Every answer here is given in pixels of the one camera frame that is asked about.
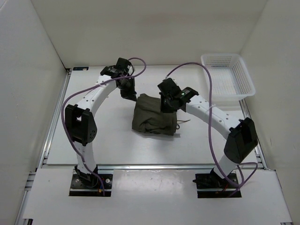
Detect olive green shorts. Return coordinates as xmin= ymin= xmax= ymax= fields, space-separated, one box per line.
xmin=132 ymin=93 xmax=177 ymax=136

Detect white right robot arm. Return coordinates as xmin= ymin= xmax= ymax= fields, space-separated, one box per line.
xmin=158 ymin=78 xmax=258 ymax=188

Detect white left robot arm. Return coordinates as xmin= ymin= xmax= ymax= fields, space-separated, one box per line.
xmin=61 ymin=58 xmax=137 ymax=188

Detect blue label sticker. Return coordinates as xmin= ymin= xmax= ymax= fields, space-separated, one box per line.
xmin=73 ymin=67 xmax=89 ymax=71

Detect white plastic mesh basket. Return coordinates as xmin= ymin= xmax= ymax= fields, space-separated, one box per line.
xmin=201 ymin=53 xmax=256 ymax=107

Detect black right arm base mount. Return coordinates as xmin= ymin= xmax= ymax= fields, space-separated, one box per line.
xmin=193 ymin=173 xmax=242 ymax=199

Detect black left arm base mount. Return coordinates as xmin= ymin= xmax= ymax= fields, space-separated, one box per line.
xmin=69 ymin=166 xmax=113 ymax=197

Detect aluminium front rail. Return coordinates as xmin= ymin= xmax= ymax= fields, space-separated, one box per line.
xmin=42 ymin=164 xmax=265 ymax=171

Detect aluminium left side rail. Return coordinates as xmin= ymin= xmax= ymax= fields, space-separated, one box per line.
xmin=14 ymin=68 xmax=73 ymax=225

